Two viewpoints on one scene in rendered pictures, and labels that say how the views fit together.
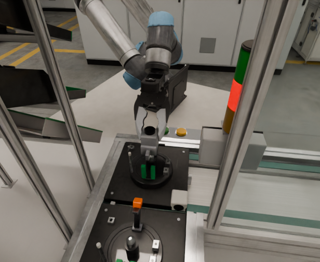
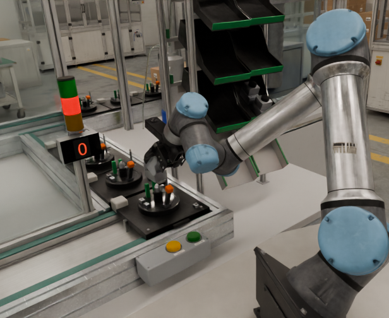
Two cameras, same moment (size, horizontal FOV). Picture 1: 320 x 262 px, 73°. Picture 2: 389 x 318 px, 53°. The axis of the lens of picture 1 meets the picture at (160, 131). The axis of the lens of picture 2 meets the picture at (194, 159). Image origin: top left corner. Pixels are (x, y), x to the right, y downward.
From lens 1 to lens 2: 1.54 m
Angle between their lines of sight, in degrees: 106
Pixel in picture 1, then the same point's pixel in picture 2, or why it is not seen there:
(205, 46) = not seen: outside the picture
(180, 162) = (142, 221)
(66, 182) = (230, 200)
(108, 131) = (280, 243)
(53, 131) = not seen: hidden behind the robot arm
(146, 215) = (133, 190)
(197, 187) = (118, 235)
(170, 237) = (110, 192)
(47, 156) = (278, 199)
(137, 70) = not seen: hidden behind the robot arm
